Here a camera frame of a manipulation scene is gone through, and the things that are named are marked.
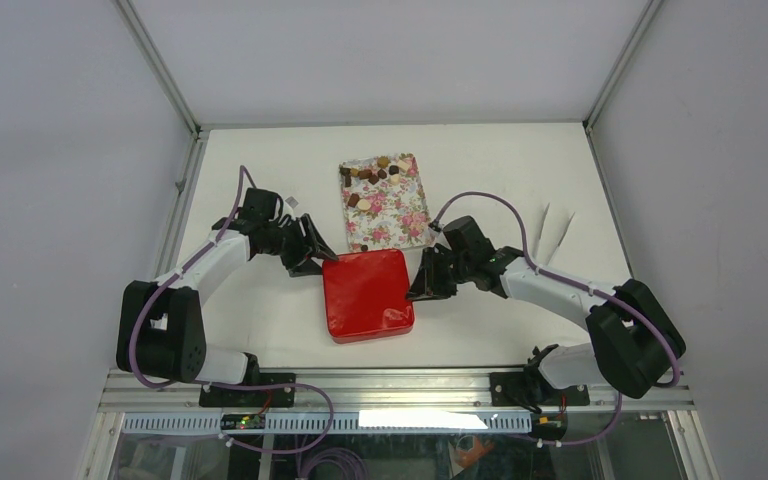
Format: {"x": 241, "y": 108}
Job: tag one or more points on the floral rectangular tray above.
{"x": 399, "y": 217}

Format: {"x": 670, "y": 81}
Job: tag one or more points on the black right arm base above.
{"x": 517, "y": 388}

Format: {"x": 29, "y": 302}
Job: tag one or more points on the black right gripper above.
{"x": 426, "y": 284}

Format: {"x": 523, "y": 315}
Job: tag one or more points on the white perforated cable duct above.
{"x": 367, "y": 421}

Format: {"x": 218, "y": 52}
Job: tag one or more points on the red box lid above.
{"x": 367, "y": 287}

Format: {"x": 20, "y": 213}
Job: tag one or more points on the aluminium frame rail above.
{"x": 353, "y": 389}

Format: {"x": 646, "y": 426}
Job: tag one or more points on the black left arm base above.
{"x": 246, "y": 391}

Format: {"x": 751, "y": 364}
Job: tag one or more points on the red square chocolate box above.
{"x": 347, "y": 333}

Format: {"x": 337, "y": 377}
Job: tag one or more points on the silver metal tweezers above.
{"x": 552, "y": 229}

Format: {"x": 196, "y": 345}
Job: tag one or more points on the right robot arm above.
{"x": 632, "y": 341}

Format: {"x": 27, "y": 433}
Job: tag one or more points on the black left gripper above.
{"x": 308, "y": 243}

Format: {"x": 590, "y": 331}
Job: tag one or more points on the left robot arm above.
{"x": 162, "y": 335}

